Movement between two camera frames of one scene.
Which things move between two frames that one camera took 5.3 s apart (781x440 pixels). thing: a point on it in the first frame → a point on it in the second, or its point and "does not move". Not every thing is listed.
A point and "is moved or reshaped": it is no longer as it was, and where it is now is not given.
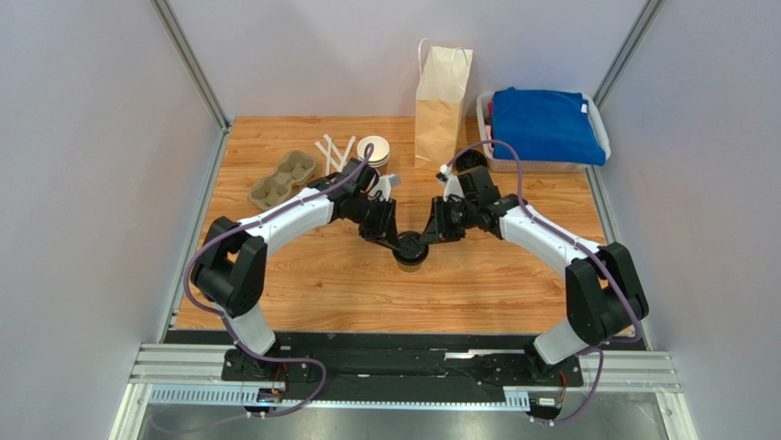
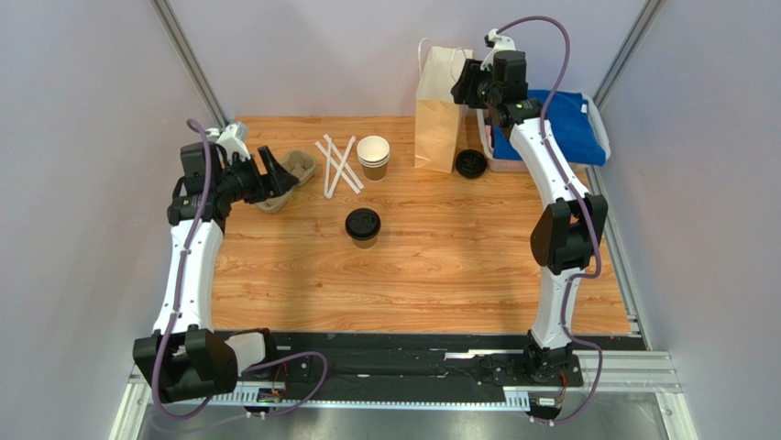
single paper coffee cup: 410,269 → 366,244
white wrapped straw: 328,157 does not move
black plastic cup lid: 412,250 is moved or reshaped
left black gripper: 386,230 → 274,182
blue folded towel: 544,125 does not move
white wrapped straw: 346,153 does not move
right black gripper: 440,220 → 467,82
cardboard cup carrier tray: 293,167 does not move
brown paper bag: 444,76 does not move
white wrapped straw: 326,137 does not move
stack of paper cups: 380,155 does not move
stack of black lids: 469,159 does not move
